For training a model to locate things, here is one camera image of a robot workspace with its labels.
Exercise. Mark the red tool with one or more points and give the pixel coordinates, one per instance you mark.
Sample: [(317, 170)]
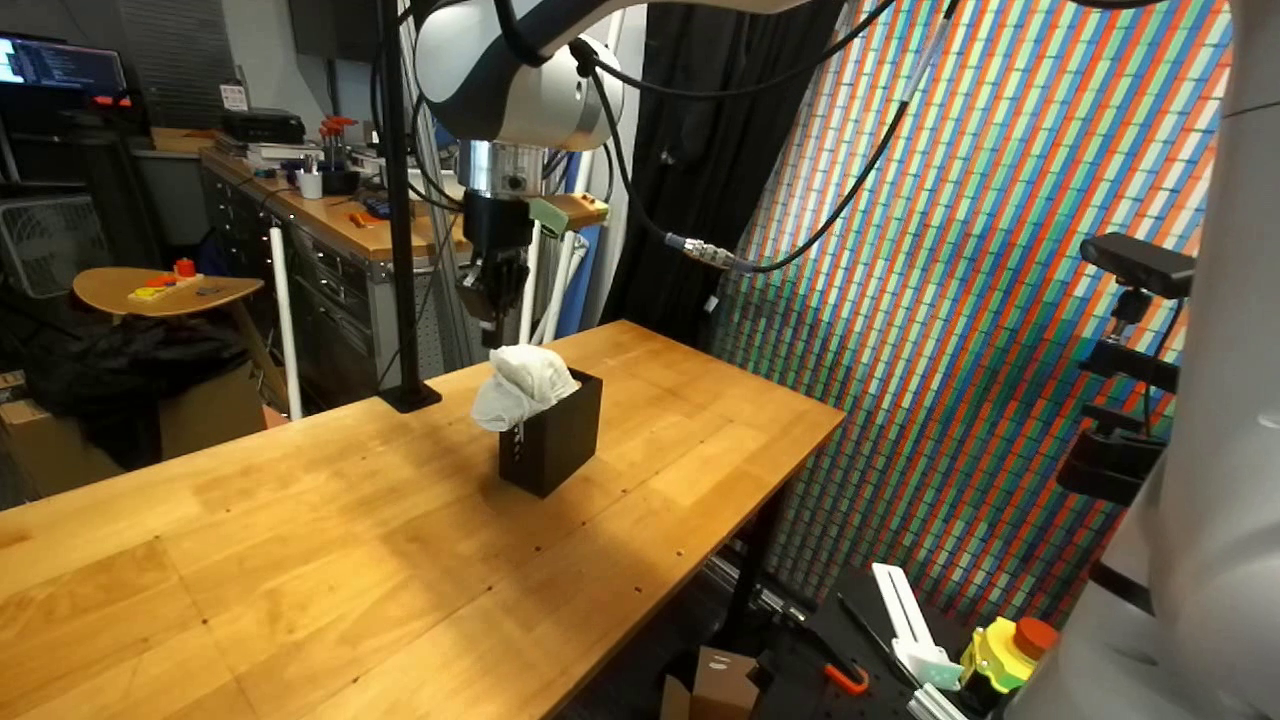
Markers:
[(338, 127)]

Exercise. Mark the yellow-green orange wrist camera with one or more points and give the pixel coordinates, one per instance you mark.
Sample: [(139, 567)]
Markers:
[(566, 215)]

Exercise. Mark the wooden workbench with drawers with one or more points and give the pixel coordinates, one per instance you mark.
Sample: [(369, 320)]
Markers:
[(322, 215)]

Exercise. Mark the black perforated box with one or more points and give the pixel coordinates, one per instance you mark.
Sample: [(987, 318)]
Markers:
[(555, 444)]

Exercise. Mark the white plastic rail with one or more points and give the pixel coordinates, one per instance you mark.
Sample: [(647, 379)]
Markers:
[(902, 612)]

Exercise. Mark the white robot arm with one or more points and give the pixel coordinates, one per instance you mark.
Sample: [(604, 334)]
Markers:
[(1213, 402)]

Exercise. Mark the striped multicolour backdrop panel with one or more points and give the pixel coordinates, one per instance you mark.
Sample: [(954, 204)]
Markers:
[(963, 334)]

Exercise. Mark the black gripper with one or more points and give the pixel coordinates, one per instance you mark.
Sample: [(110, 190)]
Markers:
[(499, 225)]

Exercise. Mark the black curtain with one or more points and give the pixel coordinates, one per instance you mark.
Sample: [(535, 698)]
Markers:
[(695, 163)]

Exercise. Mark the thin white tube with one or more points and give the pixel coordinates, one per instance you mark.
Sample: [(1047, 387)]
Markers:
[(287, 334)]

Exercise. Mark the small cardboard box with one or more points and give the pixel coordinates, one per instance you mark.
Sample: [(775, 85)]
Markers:
[(723, 681)]

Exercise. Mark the black table leg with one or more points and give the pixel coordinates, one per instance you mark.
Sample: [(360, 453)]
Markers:
[(755, 575)]

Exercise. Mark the black pole stand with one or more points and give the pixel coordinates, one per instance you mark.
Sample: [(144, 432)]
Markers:
[(397, 202)]

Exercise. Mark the black camera on stand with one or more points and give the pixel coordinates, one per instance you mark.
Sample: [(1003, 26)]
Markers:
[(1132, 262)]

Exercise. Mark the small white bottle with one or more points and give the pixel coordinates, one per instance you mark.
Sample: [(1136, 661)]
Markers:
[(308, 180)]

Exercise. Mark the orange yellow toy pieces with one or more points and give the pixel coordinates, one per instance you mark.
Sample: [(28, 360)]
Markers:
[(164, 287)]

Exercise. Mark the round wooden stool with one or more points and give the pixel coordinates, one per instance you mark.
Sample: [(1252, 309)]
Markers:
[(101, 287)]

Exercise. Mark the grey aluminium pole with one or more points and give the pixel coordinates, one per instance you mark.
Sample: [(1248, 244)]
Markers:
[(447, 255)]

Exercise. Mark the white pole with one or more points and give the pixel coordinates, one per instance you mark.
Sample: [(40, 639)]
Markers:
[(530, 287), (561, 287)]

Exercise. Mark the black bag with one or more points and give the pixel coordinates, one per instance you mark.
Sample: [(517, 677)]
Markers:
[(122, 372)]

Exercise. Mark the black case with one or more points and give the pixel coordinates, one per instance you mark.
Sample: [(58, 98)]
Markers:
[(263, 127)]

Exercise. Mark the computer monitor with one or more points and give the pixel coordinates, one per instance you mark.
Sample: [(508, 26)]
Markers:
[(63, 67)]

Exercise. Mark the white terry towel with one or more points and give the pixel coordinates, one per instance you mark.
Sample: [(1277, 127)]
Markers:
[(524, 382)]

